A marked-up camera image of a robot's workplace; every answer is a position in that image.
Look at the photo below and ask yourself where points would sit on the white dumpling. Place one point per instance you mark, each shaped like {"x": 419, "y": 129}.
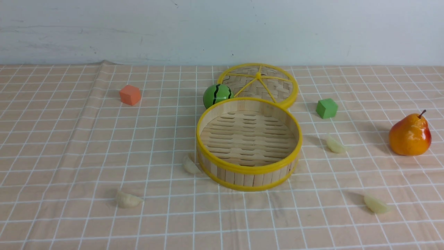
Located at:
{"x": 126, "y": 200}
{"x": 189, "y": 165}

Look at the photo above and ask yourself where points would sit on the pale green dumpling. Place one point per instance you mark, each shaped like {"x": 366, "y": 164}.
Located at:
{"x": 334, "y": 145}
{"x": 376, "y": 205}

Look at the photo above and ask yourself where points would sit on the bamboo steamer tray yellow rim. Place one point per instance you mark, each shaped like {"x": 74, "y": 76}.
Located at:
{"x": 248, "y": 144}

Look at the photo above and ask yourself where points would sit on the bamboo steamer lid yellow rim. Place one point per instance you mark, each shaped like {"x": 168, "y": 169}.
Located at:
{"x": 263, "y": 81}

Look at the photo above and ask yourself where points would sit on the green watermelon toy ball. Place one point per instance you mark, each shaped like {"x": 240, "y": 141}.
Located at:
{"x": 215, "y": 94}

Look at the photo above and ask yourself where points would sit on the orange cube block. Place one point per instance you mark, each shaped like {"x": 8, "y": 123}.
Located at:
{"x": 130, "y": 95}

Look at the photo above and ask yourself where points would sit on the green cube block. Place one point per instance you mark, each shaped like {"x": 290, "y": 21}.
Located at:
{"x": 326, "y": 108}

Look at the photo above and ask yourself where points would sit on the orange red toy pear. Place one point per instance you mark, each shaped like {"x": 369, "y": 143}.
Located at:
{"x": 410, "y": 136}

